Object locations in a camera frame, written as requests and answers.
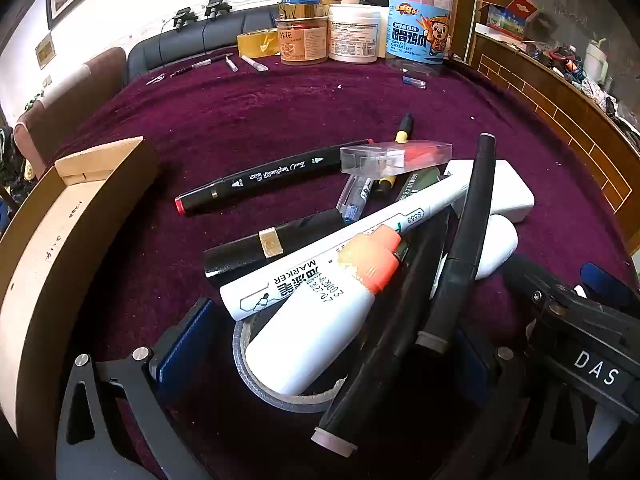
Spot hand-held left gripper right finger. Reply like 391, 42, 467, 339
435, 330, 601, 480

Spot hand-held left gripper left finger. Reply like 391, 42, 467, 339
55, 297, 217, 480

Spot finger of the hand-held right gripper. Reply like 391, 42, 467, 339
580, 262, 640, 311
502, 255, 581, 311

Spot white cone-shaped bottle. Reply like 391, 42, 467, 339
472, 214, 519, 282

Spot long black marker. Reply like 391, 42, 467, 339
310, 207, 453, 458
414, 132, 497, 357

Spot large white charger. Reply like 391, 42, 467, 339
442, 159, 536, 224

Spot black tape roll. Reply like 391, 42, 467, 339
232, 316, 353, 415

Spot black lipstick with gold band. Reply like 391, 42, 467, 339
202, 208, 351, 291

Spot white bottle with orange cap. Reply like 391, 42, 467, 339
245, 224, 407, 396

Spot white paint marker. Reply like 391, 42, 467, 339
219, 175, 471, 322

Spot dark green marker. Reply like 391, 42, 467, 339
392, 169, 453, 207

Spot cardboard box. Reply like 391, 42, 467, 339
0, 135, 162, 441

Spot black marker with red end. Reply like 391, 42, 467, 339
175, 138, 376, 217

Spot clear plastic case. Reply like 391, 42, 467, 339
340, 139, 453, 177

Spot wooden brick-pattern counter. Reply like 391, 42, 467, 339
452, 0, 640, 251

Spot yellow and black pen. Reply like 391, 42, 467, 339
375, 112, 415, 197

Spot blue clear pen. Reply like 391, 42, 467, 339
336, 174, 375, 224

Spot white kettle cup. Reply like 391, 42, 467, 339
584, 39, 609, 79

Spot purple velvet tablecloth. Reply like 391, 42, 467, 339
45, 54, 640, 480

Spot red and blue box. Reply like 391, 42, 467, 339
486, 0, 544, 42

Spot brown armchair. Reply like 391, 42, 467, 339
14, 47, 127, 177

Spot clear jar with blue label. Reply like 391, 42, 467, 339
385, 0, 454, 69

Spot black leather sofa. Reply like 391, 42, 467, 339
127, 10, 282, 87

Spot white plastic tub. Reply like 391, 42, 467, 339
327, 4, 384, 64

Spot yellow tape roll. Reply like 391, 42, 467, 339
236, 29, 282, 59

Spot orange label jar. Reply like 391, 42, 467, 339
275, 15, 329, 66

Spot gold jar with red lid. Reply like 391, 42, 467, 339
279, 0, 322, 19

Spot small gold wall frame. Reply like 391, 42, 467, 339
34, 32, 56, 69

